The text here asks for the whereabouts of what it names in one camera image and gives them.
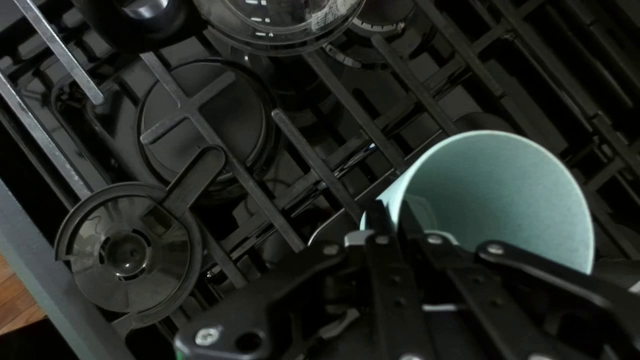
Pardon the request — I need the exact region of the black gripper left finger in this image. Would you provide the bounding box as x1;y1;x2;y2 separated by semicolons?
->
171;197;439;360

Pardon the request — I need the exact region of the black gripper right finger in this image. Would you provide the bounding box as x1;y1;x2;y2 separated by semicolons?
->
398;203;640;360

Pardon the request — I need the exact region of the shiny black stove burner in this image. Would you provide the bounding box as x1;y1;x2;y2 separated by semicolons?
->
71;0;202;51

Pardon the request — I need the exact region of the black round burner cap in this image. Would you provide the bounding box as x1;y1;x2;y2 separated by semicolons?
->
135;58;276;201

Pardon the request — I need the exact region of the black gas stove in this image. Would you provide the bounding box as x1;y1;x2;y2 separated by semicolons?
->
0;0;640;360

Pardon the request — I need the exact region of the black round lid with handle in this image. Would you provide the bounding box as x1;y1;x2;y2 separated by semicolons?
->
52;144;229;320

